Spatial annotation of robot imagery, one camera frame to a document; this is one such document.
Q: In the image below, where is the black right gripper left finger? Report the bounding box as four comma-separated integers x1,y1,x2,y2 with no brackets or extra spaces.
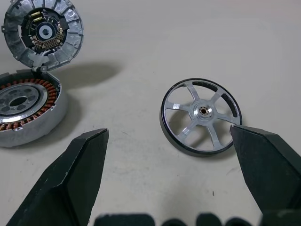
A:
4,128,110,226

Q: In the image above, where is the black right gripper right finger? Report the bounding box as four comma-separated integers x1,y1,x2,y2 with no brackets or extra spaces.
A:
230,124,301,216

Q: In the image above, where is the silver spoked rotor ring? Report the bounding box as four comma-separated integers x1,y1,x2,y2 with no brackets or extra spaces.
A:
160,77,243,158

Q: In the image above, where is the motor base with copper windings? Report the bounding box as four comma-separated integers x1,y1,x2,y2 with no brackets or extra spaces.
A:
0,69,67,148

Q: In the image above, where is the motor cover with circuit board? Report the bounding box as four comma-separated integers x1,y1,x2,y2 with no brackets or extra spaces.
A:
1,0,85,71

